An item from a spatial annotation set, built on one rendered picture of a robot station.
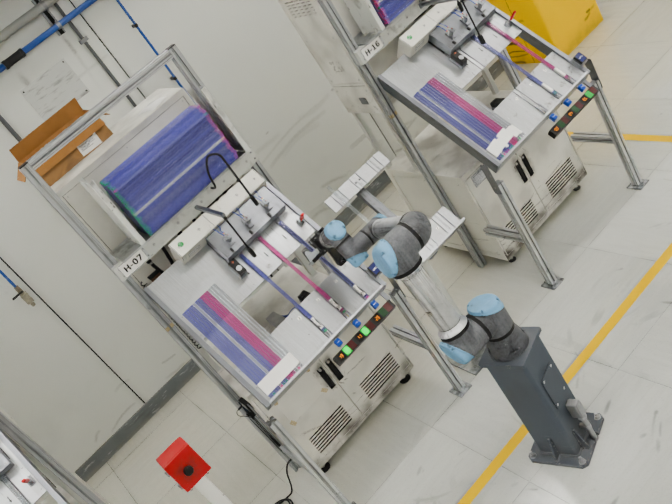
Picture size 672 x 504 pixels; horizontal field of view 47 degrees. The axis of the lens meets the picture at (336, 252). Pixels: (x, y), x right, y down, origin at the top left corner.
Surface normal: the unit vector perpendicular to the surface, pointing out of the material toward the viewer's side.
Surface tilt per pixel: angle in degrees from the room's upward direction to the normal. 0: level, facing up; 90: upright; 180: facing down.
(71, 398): 90
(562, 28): 89
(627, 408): 0
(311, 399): 90
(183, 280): 46
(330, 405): 90
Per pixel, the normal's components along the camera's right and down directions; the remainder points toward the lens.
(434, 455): -0.51, -0.73
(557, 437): -0.46, 0.69
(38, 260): 0.53, 0.16
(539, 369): 0.72, -0.07
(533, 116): 0.00, -0.40
